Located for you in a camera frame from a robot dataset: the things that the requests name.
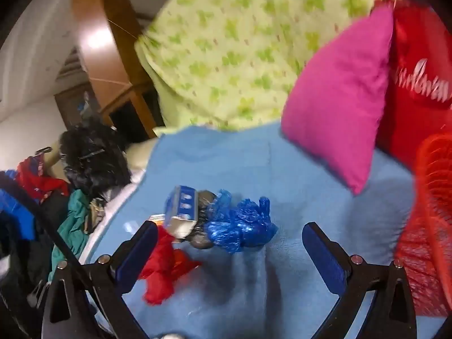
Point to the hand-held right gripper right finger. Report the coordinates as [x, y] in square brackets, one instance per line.
[323, 254]

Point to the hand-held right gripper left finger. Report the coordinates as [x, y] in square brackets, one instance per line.
[139, 250]

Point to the red plastic bag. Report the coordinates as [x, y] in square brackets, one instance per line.
[162, 272]

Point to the orange cardboard box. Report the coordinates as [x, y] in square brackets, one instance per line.
[157, 218]

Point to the blue and white carton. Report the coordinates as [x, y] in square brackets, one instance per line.
[180, 208]

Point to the dark grey bag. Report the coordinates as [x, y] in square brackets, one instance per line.
[203, 201]

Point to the blue plastic bag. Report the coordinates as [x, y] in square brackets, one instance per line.
[243, 226]

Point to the red mesh basket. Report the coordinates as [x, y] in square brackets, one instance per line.
[430, 236]

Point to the white bed sheet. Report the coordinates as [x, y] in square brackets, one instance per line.
[113, 208]

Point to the teal cloth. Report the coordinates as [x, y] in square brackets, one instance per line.
[72, 226]

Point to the cream pillow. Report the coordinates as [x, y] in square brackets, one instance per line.
[141, 159]

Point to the black plastic bag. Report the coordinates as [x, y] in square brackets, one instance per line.
[93, 155]

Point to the red and blue garment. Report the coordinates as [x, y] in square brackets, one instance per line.
[39, 176]

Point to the blue blanket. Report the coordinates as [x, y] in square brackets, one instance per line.
[229, 155]

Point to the blue jacket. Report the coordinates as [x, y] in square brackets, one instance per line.
[16, 204]

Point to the pink pillow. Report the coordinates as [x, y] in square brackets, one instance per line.
[335, 95]

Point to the dark wooden lattice window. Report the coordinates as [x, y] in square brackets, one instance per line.
[76, 104]

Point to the red shopping bag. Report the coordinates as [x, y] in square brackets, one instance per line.
[416, 113]

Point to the green floral quilt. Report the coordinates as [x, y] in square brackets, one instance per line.
[229, 42]

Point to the wooden cabinet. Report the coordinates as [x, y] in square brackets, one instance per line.
[102, 24]

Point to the wall vent grille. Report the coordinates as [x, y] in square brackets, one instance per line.
[70, 63]

